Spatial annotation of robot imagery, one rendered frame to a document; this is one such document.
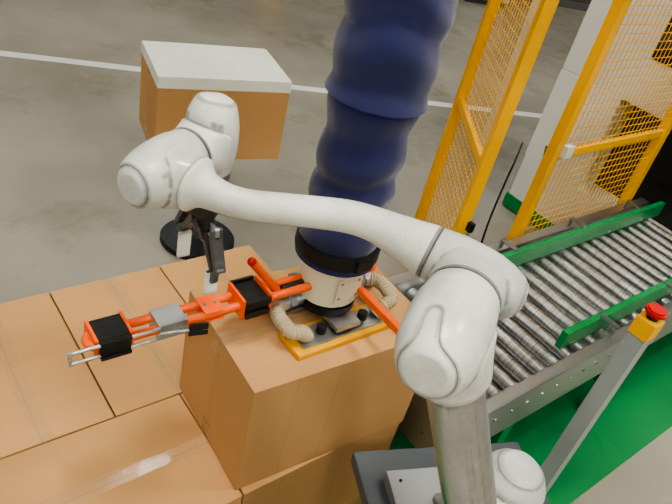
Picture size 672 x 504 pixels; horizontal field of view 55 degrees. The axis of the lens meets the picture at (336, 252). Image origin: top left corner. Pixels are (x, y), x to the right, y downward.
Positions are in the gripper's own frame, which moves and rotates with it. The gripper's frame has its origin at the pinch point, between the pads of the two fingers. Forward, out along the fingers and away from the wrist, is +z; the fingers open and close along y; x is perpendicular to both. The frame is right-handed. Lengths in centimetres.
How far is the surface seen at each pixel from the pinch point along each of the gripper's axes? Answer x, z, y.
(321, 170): -31.2, -19.4, 2.5
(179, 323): 3.9, 13.2, -2.1
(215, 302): -6.5, 12.4, 0.7
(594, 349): -161, 62, -30
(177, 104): -61, 33, 141
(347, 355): -37.9, 26.8, -16.9
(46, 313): 15, 67, 69
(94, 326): 21.5, 11.7, 2.5
